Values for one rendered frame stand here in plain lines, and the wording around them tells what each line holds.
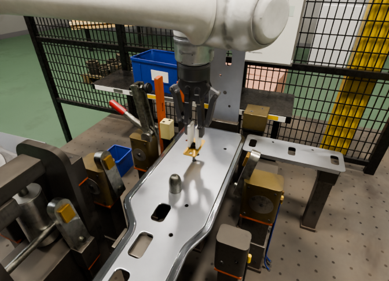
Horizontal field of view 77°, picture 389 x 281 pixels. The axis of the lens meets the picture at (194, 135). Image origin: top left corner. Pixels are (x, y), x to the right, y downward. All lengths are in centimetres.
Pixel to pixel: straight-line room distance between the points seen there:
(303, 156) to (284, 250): 32
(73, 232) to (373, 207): 105
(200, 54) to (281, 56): 61
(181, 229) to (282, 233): 49
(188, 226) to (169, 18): 41
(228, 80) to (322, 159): 38
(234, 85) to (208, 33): 51
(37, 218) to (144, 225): 21
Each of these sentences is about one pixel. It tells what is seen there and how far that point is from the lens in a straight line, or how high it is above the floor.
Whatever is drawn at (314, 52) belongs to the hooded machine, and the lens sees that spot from 518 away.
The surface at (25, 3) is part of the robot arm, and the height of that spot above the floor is 142.
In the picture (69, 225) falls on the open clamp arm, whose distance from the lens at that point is 56.
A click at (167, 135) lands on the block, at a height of 102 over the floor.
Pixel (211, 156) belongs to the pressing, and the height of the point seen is 100.
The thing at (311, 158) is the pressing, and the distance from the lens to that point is 81.
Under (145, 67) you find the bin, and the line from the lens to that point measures 111.
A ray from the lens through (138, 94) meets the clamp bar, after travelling 68.
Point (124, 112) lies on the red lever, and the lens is 75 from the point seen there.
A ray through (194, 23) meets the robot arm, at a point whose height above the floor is 140.
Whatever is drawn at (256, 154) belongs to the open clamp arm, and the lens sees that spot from 58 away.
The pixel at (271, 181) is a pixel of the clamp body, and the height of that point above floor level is 104.
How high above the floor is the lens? 146
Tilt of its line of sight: 33 degrees down
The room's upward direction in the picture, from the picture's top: straight up
